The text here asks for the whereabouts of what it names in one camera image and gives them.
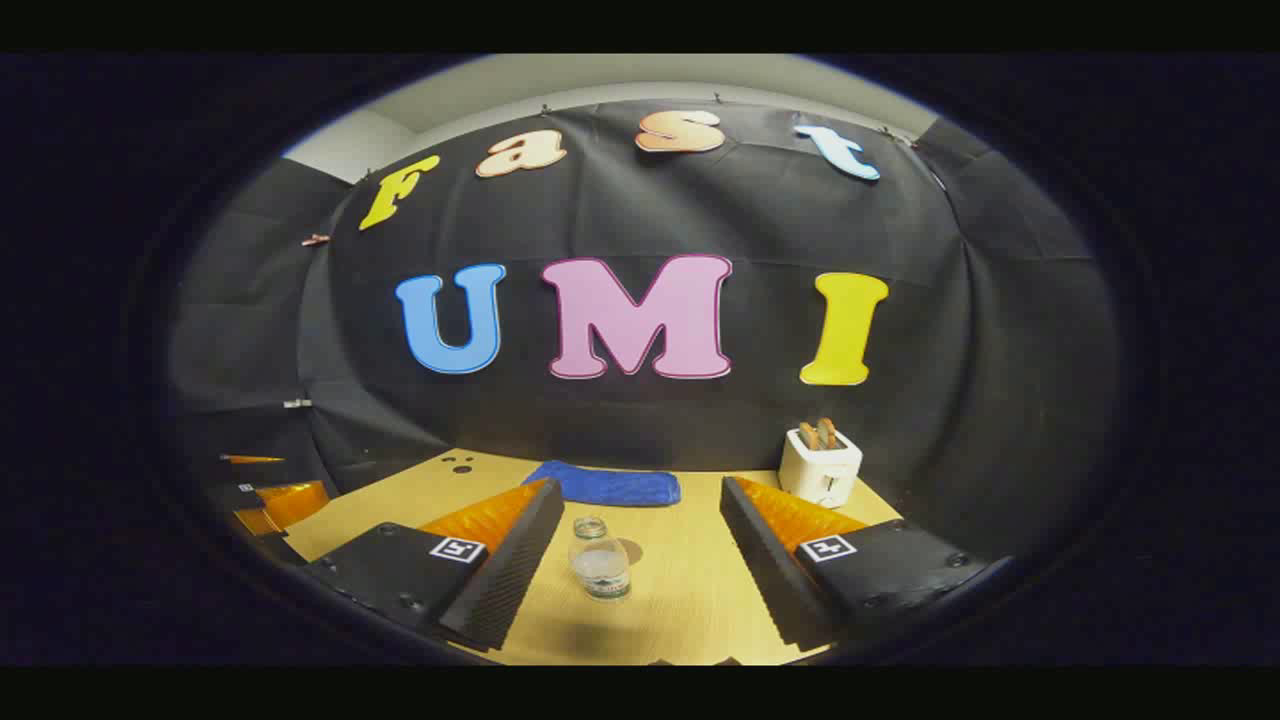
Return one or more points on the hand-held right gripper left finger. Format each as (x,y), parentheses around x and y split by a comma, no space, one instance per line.
(505,570)

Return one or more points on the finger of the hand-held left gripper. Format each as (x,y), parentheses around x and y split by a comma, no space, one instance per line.
(295,505)
(250,460)

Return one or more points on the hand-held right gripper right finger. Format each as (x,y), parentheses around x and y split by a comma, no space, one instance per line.
(770,570)

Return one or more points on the clear plastic water bottle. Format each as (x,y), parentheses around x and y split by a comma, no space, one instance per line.
(600,570)

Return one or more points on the white toaster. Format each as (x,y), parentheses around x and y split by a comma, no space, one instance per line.
(820,475)

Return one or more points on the blue towel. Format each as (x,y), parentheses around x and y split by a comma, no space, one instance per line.
(610,487)

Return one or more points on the toast slice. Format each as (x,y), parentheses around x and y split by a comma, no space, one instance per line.
(808,436)
(827,432)

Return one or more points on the black backdrop cloth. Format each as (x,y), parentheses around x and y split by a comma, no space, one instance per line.
(700,430)

